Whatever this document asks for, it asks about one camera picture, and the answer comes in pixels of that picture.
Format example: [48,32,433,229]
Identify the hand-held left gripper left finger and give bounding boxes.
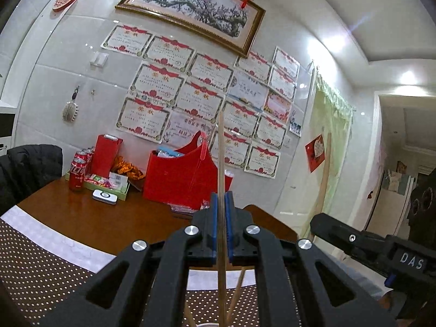
[39,192,219,327]

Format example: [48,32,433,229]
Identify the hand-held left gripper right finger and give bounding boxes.
[225,192,397,327]

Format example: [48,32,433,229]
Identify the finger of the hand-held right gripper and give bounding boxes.
[309,212,389,274]

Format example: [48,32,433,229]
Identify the bunch of wooden chopsticks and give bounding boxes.
[184,267,246,327]

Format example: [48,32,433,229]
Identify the clear plastic packet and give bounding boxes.
[168,200,212,217]

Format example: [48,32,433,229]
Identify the red felt bag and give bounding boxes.
[143,131,234,212]

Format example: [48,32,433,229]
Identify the blue packet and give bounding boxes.
[152,146,184,159]

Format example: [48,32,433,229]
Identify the red heart card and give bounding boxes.
[305,134,326,172]

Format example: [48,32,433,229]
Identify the green cardboard tray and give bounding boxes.
[65,173,131,201]

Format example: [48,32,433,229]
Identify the orange snack packets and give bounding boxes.
[112,156,145,180]

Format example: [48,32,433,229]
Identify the white flat tin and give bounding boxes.
[92,190,119,207]

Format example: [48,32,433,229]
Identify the pale green curtain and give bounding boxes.
[308,73,355,241]

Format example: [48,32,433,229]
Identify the tall red gift box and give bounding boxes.
[90,134,124,178]

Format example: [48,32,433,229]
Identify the row of red cola cans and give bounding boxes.
[68,146,96,191]

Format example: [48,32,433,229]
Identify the brown dotted table mat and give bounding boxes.
[0,218,385,327]

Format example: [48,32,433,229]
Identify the hanging grey round brush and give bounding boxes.
[62,87,81,122]

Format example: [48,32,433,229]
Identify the black jacket on chair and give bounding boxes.
[0,145,64,215]

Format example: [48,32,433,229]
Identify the framed blossom painting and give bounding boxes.
[115,0,266,58]

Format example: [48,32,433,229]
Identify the white cabinet with black band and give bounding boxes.
[0,99,17,152]

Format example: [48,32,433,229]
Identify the white door frame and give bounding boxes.
[362,89,436,235]

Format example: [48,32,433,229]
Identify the small wall photo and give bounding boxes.
[289,111,303,137]

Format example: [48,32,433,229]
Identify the wall of award certificates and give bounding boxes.
[100,24,301,179]

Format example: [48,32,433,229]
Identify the white wall switch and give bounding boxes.
[90,51,109,68]

